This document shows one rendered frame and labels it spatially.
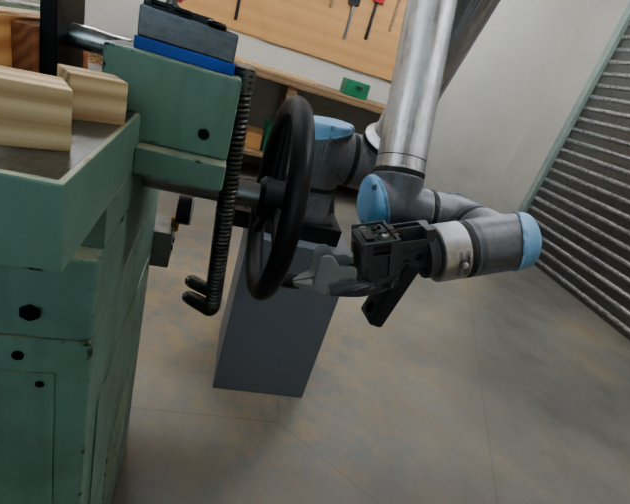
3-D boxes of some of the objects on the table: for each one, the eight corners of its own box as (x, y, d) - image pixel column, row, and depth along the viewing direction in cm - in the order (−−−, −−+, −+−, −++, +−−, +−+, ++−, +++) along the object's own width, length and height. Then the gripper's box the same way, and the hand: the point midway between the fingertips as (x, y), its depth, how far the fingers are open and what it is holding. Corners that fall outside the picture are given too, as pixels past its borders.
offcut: (-7, 145, 24) (-10, 75, 22) (-10, 126, 27) (-14, 62, 25) (71, 152, 27) (73, 90, 25) (61, 134, 29) (62, 77, 27)
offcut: (68, 119, 33) (69, 72, 31) (56, 107, 35) (56, 62, 33) (125, 125, 36) (129, 83, 35) (111, 114, 38) (114, 74, 37)
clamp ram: (118, 98, 43) (125, 4, 39) (39, 77, 41) (39, -24, 37) (134, 88, 51) (142, 9, 47) (68, 70, 49) (71, -14, 45)
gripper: (419, 212, 63) (285, 230, 60) (447, 237, 55) (294, 258, 52) (415, 260, 67) (289, 279, 64) (441, 289, 59) (299, 312, 56)
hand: (301, 285), depth 59 cm, fingers closed
